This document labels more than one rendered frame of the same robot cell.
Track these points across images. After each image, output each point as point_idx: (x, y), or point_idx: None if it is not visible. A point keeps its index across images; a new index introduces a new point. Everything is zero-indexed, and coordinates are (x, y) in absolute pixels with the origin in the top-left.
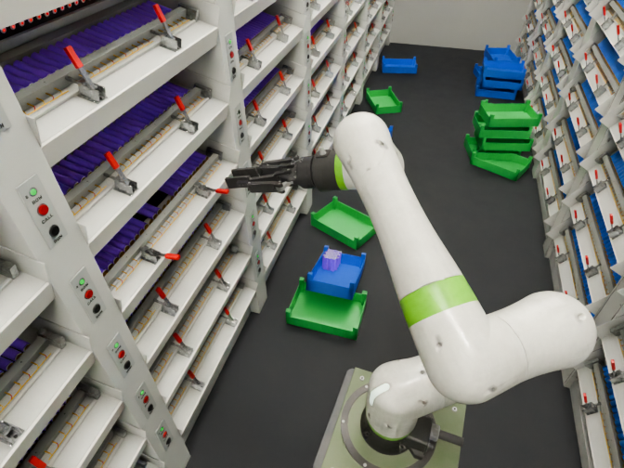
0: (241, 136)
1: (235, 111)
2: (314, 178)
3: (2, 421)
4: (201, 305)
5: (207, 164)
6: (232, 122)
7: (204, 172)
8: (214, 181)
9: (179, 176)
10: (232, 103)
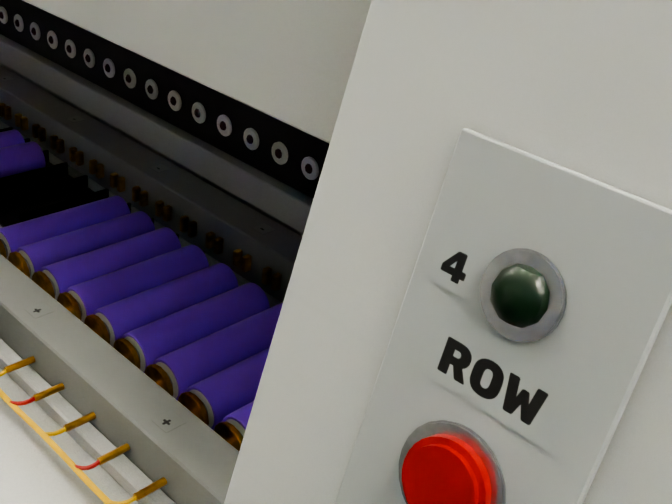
0: None
1: (441, 188)
2: None
3: None
4: None
5: (149, 411)
6: (312, 250)
7: (79, 381)
8: (0, 467)
9: (110, 273)
10: (467, 1)
